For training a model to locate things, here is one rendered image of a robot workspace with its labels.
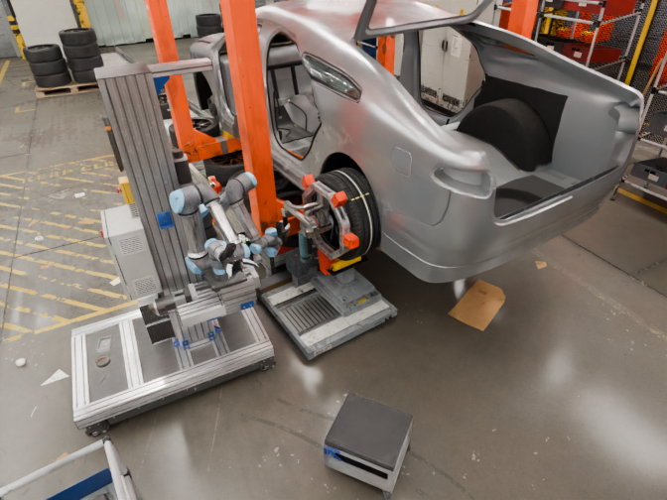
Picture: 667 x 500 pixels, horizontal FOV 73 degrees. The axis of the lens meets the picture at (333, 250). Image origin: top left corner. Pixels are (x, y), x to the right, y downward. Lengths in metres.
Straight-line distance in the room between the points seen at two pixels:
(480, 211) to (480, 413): 1.35
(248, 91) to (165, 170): 0.85
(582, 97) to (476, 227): 1.70
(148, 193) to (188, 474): 1.64
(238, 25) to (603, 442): 3.34
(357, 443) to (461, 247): 1.22
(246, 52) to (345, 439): 2.37
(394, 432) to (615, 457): 1.36
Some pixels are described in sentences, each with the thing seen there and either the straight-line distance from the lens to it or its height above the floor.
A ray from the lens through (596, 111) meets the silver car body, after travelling 3.95.
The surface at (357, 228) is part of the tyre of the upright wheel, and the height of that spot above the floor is 0.93.
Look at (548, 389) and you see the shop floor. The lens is 3.51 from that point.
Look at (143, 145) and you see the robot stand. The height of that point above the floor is 1.67.
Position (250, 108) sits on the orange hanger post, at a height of 1.61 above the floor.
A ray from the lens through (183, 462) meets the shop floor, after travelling 3.11.
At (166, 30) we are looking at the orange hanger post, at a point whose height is 1.85.
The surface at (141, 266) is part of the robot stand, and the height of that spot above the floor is 0.99.
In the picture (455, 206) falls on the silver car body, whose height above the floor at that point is 1.33.
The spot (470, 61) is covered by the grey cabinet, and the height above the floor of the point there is 0.93.
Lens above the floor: 2.56
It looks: 35 degrees down
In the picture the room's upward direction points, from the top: 2 degrees counter-clockwise
